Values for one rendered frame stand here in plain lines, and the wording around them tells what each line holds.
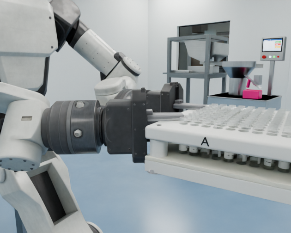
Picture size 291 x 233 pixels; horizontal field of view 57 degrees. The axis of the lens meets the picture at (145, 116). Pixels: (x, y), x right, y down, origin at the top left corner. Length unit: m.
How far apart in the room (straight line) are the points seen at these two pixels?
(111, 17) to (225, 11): 2.40
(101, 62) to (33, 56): 0.24
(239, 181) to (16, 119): 0.33
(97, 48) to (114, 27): 5.41
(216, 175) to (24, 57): 0.57
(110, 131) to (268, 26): 5.38
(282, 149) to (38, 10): 0.66
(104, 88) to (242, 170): 0.39
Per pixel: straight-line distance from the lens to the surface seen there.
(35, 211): 0.78
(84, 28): 0.95
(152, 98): 0.57
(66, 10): 0.95
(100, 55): 0.93
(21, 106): 0.47
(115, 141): 0.43
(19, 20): 0.76
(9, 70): 0.75
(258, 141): 0.35
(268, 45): 3.22
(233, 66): 3.08
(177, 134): 0.37
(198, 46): 4.04
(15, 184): 0.76
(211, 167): 0.38
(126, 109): 0.41
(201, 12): 6.33
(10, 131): 0.45
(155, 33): 6.99
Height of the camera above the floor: 1.10
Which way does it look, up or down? 11 degrees down
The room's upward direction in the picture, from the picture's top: straight up
